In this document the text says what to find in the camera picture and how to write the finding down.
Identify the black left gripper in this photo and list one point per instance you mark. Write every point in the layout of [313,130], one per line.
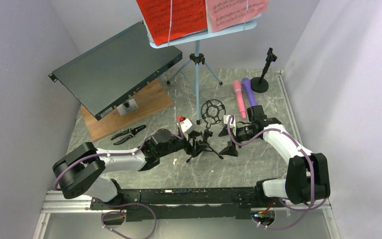
[199,147]

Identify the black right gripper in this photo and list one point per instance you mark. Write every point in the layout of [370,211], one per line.
[231,150]

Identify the black tripod mic stand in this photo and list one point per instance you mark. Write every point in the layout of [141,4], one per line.
[210,113]

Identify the pink microphone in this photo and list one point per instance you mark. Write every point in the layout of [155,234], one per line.
[239,98]

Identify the purple microphone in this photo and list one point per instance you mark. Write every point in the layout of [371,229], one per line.
[246,84]

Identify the black round-base mic stand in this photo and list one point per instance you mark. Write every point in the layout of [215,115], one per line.
[260,84]

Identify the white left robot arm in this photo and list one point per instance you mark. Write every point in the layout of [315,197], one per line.
[79,172]

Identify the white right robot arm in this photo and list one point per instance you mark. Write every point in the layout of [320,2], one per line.
[307,177]

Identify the brown wooden board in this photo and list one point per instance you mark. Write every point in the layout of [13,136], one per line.
[151,99]

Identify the black pliers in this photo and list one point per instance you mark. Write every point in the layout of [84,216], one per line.
[123,136]

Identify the light blue music stand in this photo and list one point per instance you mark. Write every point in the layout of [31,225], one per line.
[198,58]

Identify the dark grey rack unit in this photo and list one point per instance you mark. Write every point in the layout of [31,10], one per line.
[111,73]

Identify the red sheet music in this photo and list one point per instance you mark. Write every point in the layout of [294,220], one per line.
[168,20]

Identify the pink sheet music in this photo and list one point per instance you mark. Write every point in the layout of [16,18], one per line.
[222,14]

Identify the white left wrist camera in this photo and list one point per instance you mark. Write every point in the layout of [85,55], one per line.
[186,124]

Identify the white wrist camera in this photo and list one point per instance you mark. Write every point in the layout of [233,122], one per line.
[229,121]
[186,124]

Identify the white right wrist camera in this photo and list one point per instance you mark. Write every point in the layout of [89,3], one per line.
[229,121]

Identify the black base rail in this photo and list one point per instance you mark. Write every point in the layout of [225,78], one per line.
[188,203]

